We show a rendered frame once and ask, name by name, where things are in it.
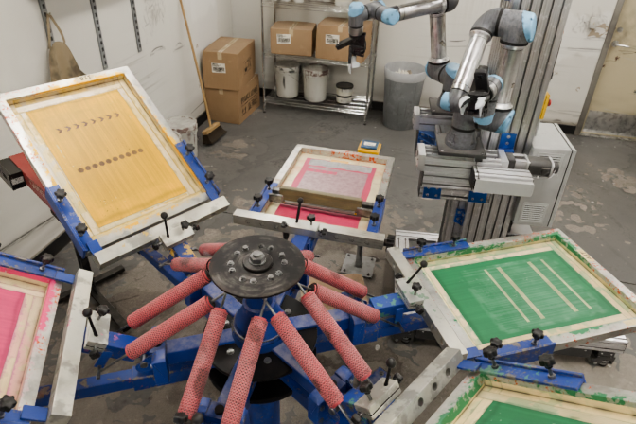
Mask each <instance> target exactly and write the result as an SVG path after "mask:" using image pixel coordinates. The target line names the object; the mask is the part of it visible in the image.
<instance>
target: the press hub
mask: <svg viewBox="0 0 636 424"><path fill-rule="evenodd" d="M305 268H306V261H305V258H304V256H303V254H302V252H301V251H300V249H299V248H298V247H297V246H295V245H294V244H293V243H291V242H290V241H288V240H286V239H283V238H279V237H275V236H269V235H252V236H246V237H242V238H236V239H234V240H231V241H229V242H227V243H226V244H224V245H223V246H222V247H221V248H220V249H219V250H218V251H217V252H216V253H215V254H214V255H213V256H212V258H211V260H210V263H209V274H210V277H211V279H212V281H213V283H214V284H215V285H216V286H217V287H218V288H219V289H220V290H222V291H223V292H226V293H228V294H230V295H233V296H236V297H234V298H236V299H237V300H238V301H239V302H240V303H241V304H242V306H241V307H240V309H239V310H238V311H237V312H236V314H235V315H234V317H232V316H231V315H230V314H229V313H228V312H227V313H228V315H227V318H226V322H225V325H224V328H223V329H228V328H231V329H232V336H233V339H234V341H235V342H234V343H232V344H224V345H219V346H218V348H217V351H216V354H215V358H214V361H213V363H212V365H213V366H214V367H215V368H211V369H210V372H209V376H208V377H209V379H210V380H211V382H212V384H213V385H214V386H215V387H216V388H217V389H218V390H219V391H220V392H221V391H222V389H223V387H224V385H225V383H226V381H227V379H228V377H229V375H230V373H231V371H232V369H233V367H234V365H235V363H236V361H237V359H238V357H239V354H240V351H241V349H242V348H243V344H244V341H245V338H246V334H247V331H248V327H249V325H250V322H251V318H252V317H254V316H259V315H260V312H261V309H262V305H263V302H264V301H263V298H267V301H268V303H269V304H270V306H271V307H272V308H273V310H274V312H275V313H278V312H279V311H281V312H283V311H284V313H285V314H286V315H287V317H288V318H290V317H294V316H299V315H305V314H309V312H308V311H307V310H306V308H305V307H304V305H303V304H302V303H301V302H299V301H298V300H296V299H295V298H293V297H290V296H288V295H285V297H284V299H283V302H282V304H281V306H280V307H279V305H278V304H277V303H276V300H275V296H277V295H279V294H281V293H283V292H286V291H288V290H290V289H291V288H292V287H294V286H295V285H296V284H297V283H298V282H299V281H300V279H301V278H302V276H303V274H304V271H305ZM273 316H274V315H273V314H272V312H271V311H270V309H269V308H268V306H267V305H265V308H264V311H263V315H262V317H263V318H265V319H267V320H266V321H267V322H268V325H267V328H266V331H265V335H264V339H263V342H262V346H261V348H260V352H259V356H258V359H257V363H256V369H255V373H254V375H253V379H252V382H256V387H255V389H254V392H253V393H252V395H251V398H250V404H251V406H250V408H249V417H250V424H280V400H281V399H284V398H287V397H289V396H291V395H292V389H291V388H290V387H289V386H288V385H287V384H285V383H284V382H283V381H282V380H281V379H280V378H283V377H285V376H287V375H289V374H290V373H292V369H291V368H290V367H289V366H288V365H287V364H285V363H284V362H283V361H282V360H281V359H280V358H278V357H277V356H276V355H275V354H274V353H273V351H272V349H273V348H275V347H277V346H279V345H280V344H282V343H283V341H282V339H281V338H280V336H279V335H278V334H277V332H276V331H275V329H274V327H273V326H272V325H271V323H270V322H271V318H272V317H273ZM297 331H298V333H299V334H300V336H301V337H302V338H303V340H304V341H305V343H306V344H307V345H308V347H309V349H310V350H311V351H312V353H313V354H314V356H315V357H316V347H315V346H316V342H317V327H312V328H307V329H302V330H297Z"/></svg>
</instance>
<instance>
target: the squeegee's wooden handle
mask: <svg viewBox="0 0 636 424"><path fill-rule="evenodd" d="M279 195H283V202H285V200H287V201H293V202H297V199H298V198H303V200H304V201H303V203H309V204H315V205H321V206H326V207H332V208H338V209H343V210H349V211H355V213H357V207H359V208H362V198H357V197H351V196H345V195H339V194H333V193H327V192H322V191H315V190H309V189H304V188H298V187H291V186H285V185H282V186H281V187H280V188H279Z"/></svg>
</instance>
